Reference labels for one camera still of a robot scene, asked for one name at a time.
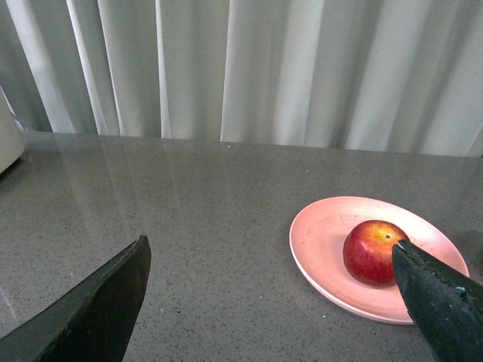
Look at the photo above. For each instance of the white pleated curtain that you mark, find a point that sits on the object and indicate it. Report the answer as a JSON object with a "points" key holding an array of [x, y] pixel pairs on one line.
{"points": [[395, 76]]}

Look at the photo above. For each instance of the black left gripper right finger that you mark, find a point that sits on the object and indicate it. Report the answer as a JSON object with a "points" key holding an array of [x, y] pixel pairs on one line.
{"points": [[445, 304]]}

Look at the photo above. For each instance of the white appliance at left edge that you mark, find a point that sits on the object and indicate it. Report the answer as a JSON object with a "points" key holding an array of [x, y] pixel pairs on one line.
{"points": [[12, 144]]}

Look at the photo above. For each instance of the red yellow apple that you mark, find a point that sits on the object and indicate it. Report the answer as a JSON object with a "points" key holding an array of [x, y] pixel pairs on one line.
{"points": [[367, 252]]}

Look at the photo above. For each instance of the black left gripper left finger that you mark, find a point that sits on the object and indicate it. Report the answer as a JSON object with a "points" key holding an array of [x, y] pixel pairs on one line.
{"points": [[94, 320]]}

